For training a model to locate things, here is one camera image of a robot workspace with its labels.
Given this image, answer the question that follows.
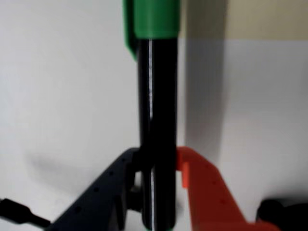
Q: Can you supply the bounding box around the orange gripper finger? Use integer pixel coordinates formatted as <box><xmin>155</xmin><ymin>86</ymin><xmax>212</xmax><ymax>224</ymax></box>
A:
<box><xmin>176</xmin><ymin>146</ymin><xmax>282</xmax><ymax>231</ymax></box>

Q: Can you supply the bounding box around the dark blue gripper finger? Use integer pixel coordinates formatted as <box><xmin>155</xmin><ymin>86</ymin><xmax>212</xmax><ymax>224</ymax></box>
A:
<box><xmin>49</xmin><ymin>147</ymin><xmax>143</xmax><ymax>231</ymax></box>

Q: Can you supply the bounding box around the green and black marker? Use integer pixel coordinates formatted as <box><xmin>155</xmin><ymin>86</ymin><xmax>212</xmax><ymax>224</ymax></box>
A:
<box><xmin>123</xmin><ymin>0</ymin><xmax>181</xmax><ymax>231</ymax></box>

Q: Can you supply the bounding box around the beige masking tape strip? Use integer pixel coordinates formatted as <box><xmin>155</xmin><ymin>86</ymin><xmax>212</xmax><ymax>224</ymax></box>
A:
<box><xmin>225</xmin><ymin>0</ymin><xmax>308</xmax><ymax>40</ymax></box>

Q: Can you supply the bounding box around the black ring band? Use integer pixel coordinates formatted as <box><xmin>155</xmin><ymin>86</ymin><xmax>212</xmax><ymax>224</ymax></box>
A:
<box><xmin>255</xmin><ymin>199</ymin><xmax>308</xmax><ymax>228</ymax></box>

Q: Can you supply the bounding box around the black braided USB cable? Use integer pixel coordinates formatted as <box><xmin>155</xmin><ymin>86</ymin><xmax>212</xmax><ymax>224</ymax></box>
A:
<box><xmin>0</xmin><ymin>197</ymin><xmax>52</xmax><ymax>228</ymax></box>

